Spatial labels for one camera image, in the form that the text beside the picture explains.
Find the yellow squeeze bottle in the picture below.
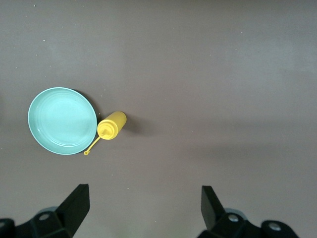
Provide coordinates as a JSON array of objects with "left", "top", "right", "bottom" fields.
[{"left": 83, "top": 111, "right": 128, "bottom": 156}]

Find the mint green round plate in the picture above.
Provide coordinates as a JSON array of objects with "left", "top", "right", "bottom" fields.
[{"left": 27, "top": 86, "right": 98, "bottom": 156}]

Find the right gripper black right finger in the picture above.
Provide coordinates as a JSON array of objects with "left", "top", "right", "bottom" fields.
[{"left": 198, "top": 185, "right": 302, "bottom": 238}]

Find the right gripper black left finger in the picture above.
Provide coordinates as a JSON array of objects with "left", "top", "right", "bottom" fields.
[{"left": 0, "top": 183, "right": 90, "bottom": 238}]

